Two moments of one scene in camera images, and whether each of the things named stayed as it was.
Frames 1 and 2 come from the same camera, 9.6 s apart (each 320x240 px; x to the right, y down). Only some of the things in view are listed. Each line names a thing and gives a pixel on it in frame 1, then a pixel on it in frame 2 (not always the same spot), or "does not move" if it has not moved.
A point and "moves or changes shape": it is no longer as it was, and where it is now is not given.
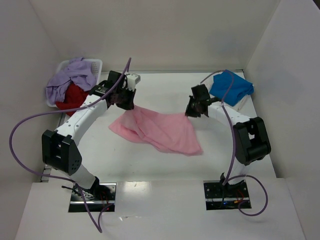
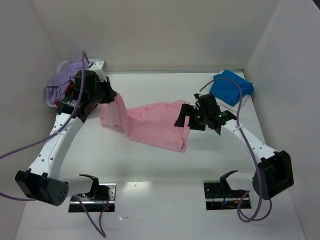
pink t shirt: (173, 132) moves or changes shape
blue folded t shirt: (241, 87) does not move
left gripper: (126, 99) → (107, 92)
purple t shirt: (80, 72) does not move
